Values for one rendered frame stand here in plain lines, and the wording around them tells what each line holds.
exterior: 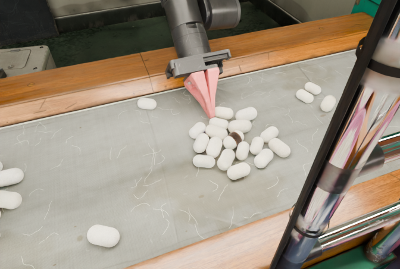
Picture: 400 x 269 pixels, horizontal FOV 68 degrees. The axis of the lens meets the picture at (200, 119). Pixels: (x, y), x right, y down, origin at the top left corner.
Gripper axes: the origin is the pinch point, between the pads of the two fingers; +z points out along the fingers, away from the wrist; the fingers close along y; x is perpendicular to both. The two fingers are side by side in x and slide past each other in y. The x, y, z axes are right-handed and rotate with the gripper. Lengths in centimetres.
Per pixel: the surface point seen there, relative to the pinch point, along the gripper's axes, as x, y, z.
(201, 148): -3.8, -4.0, 5.1
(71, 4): 173, -27, -116
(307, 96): -1.1, 17.7, 1.5
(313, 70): 5.6, 25.6, -3.8
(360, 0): 14, 52, -20
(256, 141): -5.3, 4.0, 6.3
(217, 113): 0.2, 1.2, 0.3
